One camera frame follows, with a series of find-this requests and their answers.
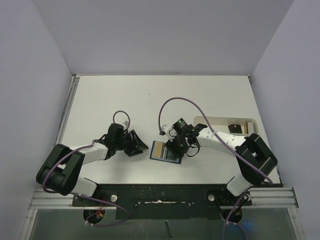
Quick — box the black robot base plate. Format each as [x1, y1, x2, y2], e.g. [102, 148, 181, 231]
[72, 184, 252, 220]

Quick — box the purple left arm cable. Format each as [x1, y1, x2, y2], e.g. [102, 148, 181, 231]
[41, 110, 131, 228]

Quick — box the gold striped credit card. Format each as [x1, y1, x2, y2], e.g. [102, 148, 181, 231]
[152, 141, 164, 159]

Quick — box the blue leather card holder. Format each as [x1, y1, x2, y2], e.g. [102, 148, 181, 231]
[149, 140, 182, 164]

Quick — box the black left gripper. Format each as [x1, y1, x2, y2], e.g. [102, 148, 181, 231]
[115, 130, 148, 156]

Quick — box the aluminium frame rail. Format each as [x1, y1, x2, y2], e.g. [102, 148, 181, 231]
[245, 187, 299, 209]

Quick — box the black card in tray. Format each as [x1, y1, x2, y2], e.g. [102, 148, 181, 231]
[228, 124, 243, 134]

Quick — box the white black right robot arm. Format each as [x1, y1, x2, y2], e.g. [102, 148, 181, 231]
[160, 118, 278, 205]

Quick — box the white plastic card tray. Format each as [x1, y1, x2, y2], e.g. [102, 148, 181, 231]
[207, 116, 260, 136]

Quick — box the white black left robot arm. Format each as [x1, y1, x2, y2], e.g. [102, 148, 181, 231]
[36, 123, 149, 206]

